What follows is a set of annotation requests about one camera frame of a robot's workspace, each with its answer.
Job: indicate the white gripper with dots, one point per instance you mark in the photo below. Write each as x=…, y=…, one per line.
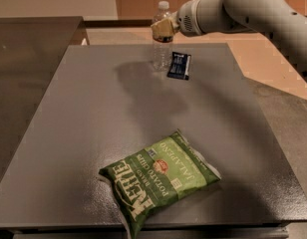
x=185, y=20

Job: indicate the clear plastic water bottle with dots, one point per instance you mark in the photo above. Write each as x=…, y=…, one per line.
x=161, y=46

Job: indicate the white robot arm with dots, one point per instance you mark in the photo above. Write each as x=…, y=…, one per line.
x=285, y=28

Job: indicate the dark blue rxbar wrapper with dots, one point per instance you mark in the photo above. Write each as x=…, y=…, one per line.
x=179, y=67

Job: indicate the green Kettle jalapeno chips bag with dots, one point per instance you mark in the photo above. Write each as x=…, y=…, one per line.
x=156, y=177

